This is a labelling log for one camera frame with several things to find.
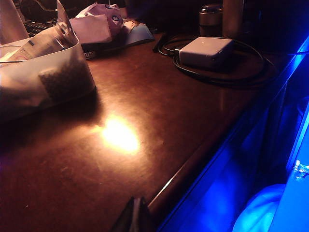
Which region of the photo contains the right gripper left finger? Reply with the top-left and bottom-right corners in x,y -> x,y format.
110,197 -> 136,232

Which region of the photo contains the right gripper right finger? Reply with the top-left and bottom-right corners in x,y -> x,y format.
135,197 -> 152,232

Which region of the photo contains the translucent plastic storage box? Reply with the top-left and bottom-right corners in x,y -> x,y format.
0,23 -> 97,124

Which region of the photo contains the dark textured block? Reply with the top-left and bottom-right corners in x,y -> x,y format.
38,58 -> 96,102

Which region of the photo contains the white power adapter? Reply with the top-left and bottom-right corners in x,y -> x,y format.
178,36 -> 234,71

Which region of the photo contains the blue notebook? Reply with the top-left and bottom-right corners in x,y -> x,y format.
120,20 -> 155,48

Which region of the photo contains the crumpled purple printed bag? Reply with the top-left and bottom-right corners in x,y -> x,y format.
69,2 -> 127,44

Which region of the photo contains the small metal cup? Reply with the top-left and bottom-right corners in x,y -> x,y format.
198,4 -> 223,37

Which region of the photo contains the black keyboard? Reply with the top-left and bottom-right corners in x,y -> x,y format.
24,20 -> 58,38

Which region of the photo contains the crumpled white paper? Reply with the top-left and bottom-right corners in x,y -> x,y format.
56,0 -> 73,32

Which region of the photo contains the tall brown thermos flask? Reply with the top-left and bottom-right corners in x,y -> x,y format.
222,0 -> 245,39

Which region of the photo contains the white insulated steel bottle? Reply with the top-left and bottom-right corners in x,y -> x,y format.
0,0 -> 29,45

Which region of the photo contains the black power cable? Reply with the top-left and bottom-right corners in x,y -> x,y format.
158,36 -> 276,88

